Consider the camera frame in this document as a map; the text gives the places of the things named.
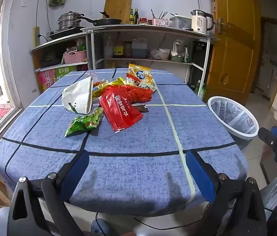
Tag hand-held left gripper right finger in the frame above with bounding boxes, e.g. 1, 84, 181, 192
186, 150, 268, 236

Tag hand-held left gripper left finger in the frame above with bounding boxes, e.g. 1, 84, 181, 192
11, 151, 91, 236

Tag white trash bin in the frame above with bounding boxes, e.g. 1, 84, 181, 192
207, 96, 260, 149

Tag green snack packet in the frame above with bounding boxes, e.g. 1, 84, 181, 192
64, 107, 104, 138

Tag red snack packet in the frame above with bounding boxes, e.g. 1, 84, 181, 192
98, 88, 144, 133

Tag white plastic bag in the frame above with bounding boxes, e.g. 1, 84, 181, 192
61, 76, 94, 115

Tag dark brown wrapper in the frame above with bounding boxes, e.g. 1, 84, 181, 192
132, 104, 150, 113

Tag golden yellow wrapper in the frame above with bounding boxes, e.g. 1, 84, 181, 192
92, 76, 127, 100

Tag orange-red plastic bag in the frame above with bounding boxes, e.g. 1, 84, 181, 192
115, 85, 154, 104

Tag yellow snack packet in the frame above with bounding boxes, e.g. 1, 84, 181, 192
128, 63, 157, 92

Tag blue checked tablecloth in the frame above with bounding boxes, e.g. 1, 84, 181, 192
0, 67, 248, 214

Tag green bottles on floor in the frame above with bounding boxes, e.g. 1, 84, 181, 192
194, 80, 206, 100

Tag pink carton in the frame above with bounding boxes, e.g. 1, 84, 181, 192
38, 69, 57, 91

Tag black appliance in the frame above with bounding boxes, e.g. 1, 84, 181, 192
193, 41, 214, 89

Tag yellow wooden door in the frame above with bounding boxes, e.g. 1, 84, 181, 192
204, 0, 262, 104

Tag green carton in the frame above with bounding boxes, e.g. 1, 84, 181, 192
56, 65, 77, 80

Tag pink plastic basket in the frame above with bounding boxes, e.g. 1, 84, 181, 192
63, 50, 87, 64

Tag crumpled food bags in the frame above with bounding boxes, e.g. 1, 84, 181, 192
170, 39, 191, 63

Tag white plastic tub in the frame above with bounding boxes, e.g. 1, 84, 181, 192
158, 48, 171, 61

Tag clear plastic bottle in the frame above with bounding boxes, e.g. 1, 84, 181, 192
104, 37, 114, 58

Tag small metal shelf unit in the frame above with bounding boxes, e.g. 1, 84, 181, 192
30, 32, 91, 94

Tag white electric kettle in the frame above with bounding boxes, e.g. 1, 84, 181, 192
191, 9, 214, 33

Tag yellow label oil bottle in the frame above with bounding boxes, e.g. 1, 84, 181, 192
114, 36, 125, 58

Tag grey jerry can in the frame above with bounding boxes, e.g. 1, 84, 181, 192
132, 38, 147, 58

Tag black induction cooker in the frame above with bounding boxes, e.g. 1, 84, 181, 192
46, 26, 86, 40

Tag clear storage box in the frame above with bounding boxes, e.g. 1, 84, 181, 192
169, 15, 192, 29

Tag yellowed power strip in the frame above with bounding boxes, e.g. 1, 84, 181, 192
32, 26, 40, 47

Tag steel steamer pot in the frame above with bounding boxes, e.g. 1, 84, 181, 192
58, 11, 82, 31

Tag large metal shelf unit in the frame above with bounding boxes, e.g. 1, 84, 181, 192
82, 24, 220, 99

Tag pink chopstick holder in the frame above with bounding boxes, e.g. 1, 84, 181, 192
152, 18, 170, 27

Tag black frying pan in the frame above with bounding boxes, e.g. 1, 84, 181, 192
81, 12, 122, 27

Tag bunch of chopsticks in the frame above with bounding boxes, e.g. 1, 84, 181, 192
151, 8, 170, 19

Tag wooden cutting board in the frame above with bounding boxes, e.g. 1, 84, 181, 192
103, 0, 133, 25

